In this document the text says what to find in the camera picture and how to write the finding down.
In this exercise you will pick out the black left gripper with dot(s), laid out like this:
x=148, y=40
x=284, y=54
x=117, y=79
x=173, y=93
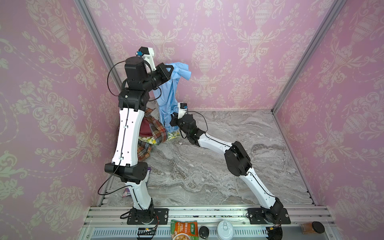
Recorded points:
x=164, y=76

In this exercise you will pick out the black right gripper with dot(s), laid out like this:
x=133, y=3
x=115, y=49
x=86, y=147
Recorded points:
x=177, y=120

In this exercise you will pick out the light blue shirt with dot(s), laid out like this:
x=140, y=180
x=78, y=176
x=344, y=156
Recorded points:
x=166, y=95

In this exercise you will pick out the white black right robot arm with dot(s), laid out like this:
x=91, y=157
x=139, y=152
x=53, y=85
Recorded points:
x=238, y=163

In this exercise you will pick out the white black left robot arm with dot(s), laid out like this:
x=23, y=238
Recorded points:
x=133, y=99

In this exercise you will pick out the grey crumpled cloth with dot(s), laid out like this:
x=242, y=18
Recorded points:
x=152, y=105

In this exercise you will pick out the floral yellow green cloth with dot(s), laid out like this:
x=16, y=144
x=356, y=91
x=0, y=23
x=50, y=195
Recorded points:
x=172, y=135

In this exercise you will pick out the maroon cloth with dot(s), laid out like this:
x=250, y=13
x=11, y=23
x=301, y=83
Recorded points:
x=145, y=128

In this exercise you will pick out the plaid flannel shirt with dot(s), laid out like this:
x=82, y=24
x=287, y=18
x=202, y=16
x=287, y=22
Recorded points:
x=152, y=132

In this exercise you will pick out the purple snack packet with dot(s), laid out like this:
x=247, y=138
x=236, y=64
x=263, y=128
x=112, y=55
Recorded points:
x=127, y=192

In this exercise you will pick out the orange green food packet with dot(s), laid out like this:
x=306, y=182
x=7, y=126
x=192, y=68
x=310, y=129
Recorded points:
x=184, y=230

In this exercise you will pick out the small black round lid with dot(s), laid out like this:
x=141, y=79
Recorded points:
x=204, y=232

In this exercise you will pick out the white round container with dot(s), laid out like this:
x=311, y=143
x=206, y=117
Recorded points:
x=225, y=230

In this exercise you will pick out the brown spice jar black lid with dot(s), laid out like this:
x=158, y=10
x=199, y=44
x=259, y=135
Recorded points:
x=312, y=228

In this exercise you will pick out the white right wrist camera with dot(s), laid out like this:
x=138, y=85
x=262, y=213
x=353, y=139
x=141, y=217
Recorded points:
x=183, y=109

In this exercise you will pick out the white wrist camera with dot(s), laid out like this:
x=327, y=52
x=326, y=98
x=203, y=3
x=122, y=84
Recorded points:
x=183, y=109
x=148, y=55

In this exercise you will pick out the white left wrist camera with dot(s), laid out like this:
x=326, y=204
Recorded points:
x=148, y=55

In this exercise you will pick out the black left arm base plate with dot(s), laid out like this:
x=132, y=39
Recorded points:
x=148, y=217

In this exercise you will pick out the aluminium corner post left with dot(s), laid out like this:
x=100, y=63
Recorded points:
x=113, y=79

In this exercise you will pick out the aluminium corner post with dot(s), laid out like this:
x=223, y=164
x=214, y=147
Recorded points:
x=113, y=79
x=319, y=35

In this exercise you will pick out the small electronics board with wires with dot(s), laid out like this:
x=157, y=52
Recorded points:
x=147, y=231

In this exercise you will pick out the aluminium front rail frame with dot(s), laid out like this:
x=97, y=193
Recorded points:
x=105, y=223

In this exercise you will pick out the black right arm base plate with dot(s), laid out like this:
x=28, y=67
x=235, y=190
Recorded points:
x=258, y=216

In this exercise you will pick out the aluminium corner post right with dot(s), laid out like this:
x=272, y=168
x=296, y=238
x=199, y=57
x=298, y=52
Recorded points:
x=319, y=35

